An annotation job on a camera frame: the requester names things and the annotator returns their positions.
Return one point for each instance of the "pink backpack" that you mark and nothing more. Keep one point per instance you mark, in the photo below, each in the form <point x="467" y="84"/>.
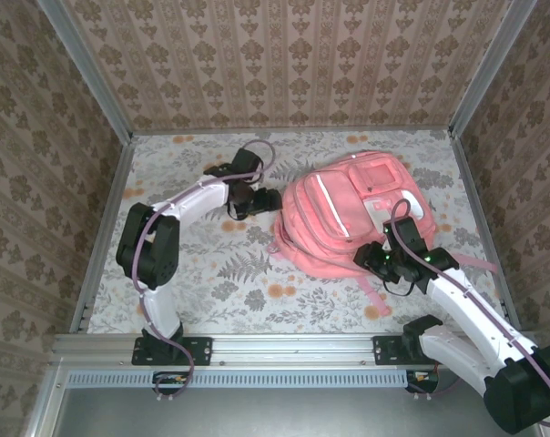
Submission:
<point x="320" y="223"/>

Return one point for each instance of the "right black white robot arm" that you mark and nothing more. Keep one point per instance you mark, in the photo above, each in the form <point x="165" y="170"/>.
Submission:
<point x="521" y="391"/>

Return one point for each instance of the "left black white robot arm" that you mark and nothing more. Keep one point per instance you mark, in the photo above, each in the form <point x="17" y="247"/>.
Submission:
<point x="161" y="255"/>

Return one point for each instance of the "floral tablecloth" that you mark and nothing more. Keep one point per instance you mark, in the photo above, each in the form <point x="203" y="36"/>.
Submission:
<point x="238" y="309"/>

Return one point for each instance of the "metal sheet panel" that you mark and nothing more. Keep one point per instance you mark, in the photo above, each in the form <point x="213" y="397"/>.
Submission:
<point x="279" y="414"/>

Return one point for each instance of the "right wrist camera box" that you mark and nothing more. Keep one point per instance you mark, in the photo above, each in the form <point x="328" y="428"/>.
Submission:
<point x="407" y="234"/>

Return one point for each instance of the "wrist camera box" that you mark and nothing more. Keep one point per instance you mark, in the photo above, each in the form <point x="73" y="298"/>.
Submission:
<point x="407" y="234"/>
<point x="247" y="165"/>

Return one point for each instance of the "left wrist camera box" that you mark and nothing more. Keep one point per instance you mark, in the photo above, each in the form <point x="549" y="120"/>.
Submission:
<point x="247" y="165"/>

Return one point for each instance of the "aluminium side rail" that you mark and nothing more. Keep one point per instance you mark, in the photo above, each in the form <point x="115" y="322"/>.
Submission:
<point x="104" y="227"/>
<point x="483" y="227"/>

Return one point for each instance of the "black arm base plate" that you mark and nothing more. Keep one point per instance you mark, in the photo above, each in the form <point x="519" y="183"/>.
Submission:
<point x="202" y="350"/>
<point x="384" y="350"/>

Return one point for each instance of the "aluminium front rail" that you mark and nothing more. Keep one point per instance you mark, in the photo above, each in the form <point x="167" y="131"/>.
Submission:
<point x="293" y="348"/>

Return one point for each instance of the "aluminium frame post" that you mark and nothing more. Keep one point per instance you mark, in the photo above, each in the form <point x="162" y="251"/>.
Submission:
<point x="88" y="77"/>
<point x="489" y="68"/>

